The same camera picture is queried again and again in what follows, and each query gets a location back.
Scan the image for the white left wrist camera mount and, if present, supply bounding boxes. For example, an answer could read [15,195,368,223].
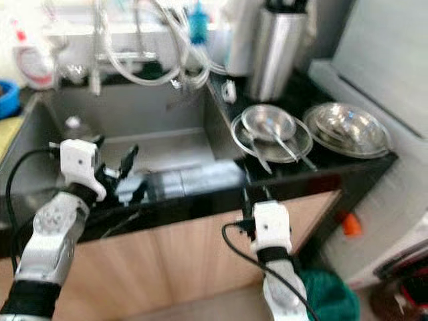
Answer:
[59,138,109,203]

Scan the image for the white flexible hose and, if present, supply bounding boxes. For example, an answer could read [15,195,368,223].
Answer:
[100,0,213,88]

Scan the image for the large steel bowl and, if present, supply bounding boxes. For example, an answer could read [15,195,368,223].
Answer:
[311,104,385,151]

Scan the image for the grey appliance lid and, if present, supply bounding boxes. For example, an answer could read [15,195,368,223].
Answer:
[331,0,428,118]

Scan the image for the green rubbish bag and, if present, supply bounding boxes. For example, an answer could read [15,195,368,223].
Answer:
[298,267,360,321]

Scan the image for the blue plastic bowl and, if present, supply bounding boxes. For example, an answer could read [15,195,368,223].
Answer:
[0,79,21,120]

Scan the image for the steel spoon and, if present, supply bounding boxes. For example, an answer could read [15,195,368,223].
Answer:
[267,124,302,161]

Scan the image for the wooden kitchen cabinet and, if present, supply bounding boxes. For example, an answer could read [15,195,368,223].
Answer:
[0,191,342,321]

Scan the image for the clear plastic bottle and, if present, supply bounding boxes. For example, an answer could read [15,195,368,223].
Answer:
[64,115,91,144]

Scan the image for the blue bottle brush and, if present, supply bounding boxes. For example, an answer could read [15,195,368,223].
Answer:
[189,2,208,46]

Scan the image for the white red dish soap bottle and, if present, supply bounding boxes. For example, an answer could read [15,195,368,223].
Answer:
[10,20,56,91]

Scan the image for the white hanging cloth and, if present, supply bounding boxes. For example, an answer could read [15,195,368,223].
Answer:
[217,0,268,76]

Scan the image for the small white plastic clip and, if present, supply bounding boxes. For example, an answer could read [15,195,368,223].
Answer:
[222,80,237,104]

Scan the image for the orange plastic object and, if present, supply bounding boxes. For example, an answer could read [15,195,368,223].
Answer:
[341,213,363,238]

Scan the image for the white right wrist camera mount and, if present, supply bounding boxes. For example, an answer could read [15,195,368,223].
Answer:
[251,201,295,255]

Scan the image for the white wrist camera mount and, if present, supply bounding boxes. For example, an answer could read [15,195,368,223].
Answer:
[251,201,295,255]
[59,138,109,203]

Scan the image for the white appliance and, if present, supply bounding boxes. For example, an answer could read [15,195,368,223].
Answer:
[308,59,428,288]

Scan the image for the metal spring hose faucet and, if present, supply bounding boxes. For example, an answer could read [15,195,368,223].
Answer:
[90,0,208,98]

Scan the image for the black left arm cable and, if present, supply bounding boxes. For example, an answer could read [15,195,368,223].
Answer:
[4,147,62,258]

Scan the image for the stainless steel sink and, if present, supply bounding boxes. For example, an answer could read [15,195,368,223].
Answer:
[33,84,238,195]

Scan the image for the stainless steel knife block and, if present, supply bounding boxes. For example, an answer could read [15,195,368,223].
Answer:
[246,0,308,102]

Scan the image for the yellow cloth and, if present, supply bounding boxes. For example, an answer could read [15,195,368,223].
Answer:
[0,115,24,161]

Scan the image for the large steel plate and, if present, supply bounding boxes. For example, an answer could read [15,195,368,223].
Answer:
[303,102,394,159]

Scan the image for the small steel bowl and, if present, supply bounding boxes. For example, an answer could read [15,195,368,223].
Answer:
[241,104,298,142]

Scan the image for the chrome tap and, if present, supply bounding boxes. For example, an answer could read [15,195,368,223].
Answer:
[107,52,154,66]

